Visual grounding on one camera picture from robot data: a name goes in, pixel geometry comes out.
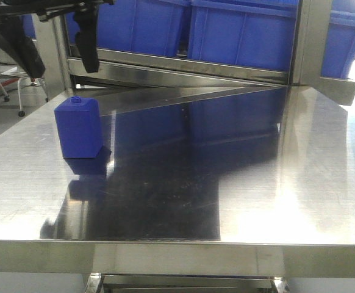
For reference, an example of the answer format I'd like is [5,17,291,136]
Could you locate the blue bin on rack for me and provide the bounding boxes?
[188,1,297,71]
[62,0,192,58]

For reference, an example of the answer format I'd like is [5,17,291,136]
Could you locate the blue bin left on rack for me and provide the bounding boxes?
[62,0,192,58]

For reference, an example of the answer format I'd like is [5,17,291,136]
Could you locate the grey office chair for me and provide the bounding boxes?
[0,45,49,118]

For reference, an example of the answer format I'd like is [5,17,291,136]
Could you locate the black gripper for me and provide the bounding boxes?
[0,0,115,79]

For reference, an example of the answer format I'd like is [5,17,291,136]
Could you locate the blue bin right on rack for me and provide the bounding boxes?
[188,1,297,71]

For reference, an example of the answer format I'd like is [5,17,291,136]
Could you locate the blue bin far behind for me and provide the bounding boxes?
[321,1,355,79]

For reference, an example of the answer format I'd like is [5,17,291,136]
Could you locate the blue block part on table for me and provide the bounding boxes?
[54,96,111,159]

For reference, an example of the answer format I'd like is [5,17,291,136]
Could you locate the steel flow rack frame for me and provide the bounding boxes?
[32,1,355,105]

